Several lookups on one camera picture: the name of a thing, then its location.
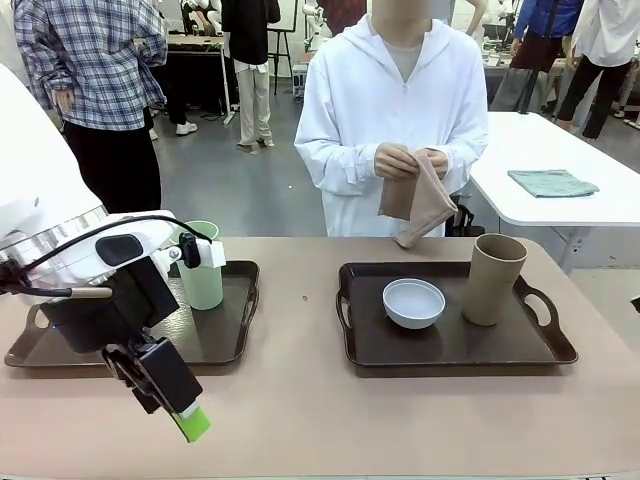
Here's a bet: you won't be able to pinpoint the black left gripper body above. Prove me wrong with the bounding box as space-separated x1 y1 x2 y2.
39 252 181 354

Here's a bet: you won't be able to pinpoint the grey white bowl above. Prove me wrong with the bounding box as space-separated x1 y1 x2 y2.
382 278 447 331

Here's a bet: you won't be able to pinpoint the beige cloth mat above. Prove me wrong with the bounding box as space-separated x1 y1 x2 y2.
377 152 459 250

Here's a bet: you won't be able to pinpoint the tall brown cup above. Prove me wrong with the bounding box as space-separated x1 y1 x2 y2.
460 233 529 328

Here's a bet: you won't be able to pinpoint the teal cloth mat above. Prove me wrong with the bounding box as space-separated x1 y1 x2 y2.
507 168 600 199

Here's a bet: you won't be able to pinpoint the person's right forearm white sleeve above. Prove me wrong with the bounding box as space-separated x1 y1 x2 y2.
294 134 382 189

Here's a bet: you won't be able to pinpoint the person's left forearm white sleeve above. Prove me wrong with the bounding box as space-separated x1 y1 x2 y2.
442 137 489 195

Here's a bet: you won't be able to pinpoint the dark brown serving tray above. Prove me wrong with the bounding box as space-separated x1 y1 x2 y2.
3 259 261 369
335 260 579 369

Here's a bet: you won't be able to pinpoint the person's right hand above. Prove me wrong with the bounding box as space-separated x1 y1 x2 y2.
373 142 419 181

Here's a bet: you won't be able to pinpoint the person's left hand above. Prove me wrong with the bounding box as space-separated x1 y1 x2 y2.
422 145 449 179

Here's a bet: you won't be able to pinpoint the tall green cup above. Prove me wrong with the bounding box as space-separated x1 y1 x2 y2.
176 220 225 312

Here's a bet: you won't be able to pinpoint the bystander in plaid shirt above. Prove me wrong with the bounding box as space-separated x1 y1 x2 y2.
13 0 169 215

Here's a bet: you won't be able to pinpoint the background work table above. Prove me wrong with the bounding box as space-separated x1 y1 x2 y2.
164 30 242 126

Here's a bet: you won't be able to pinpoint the bystander black top beige trousers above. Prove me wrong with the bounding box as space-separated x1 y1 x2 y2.
219 0 282 149

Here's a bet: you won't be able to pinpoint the person body white hoodie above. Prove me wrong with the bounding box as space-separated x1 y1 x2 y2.
293 0 490 239

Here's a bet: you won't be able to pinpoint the black step stool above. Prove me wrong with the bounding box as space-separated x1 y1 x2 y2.
444 203 475 238

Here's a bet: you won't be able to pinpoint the white side table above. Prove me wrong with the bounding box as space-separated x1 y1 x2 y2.
468 110 640 275

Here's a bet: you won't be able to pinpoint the bystander in blue jacket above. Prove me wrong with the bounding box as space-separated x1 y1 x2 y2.
508 0 585 71

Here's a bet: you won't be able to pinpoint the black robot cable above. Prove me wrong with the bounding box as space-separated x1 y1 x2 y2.
0 214 194 301

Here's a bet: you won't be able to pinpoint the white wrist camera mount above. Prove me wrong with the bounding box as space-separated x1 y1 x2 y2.
177 231 227 270

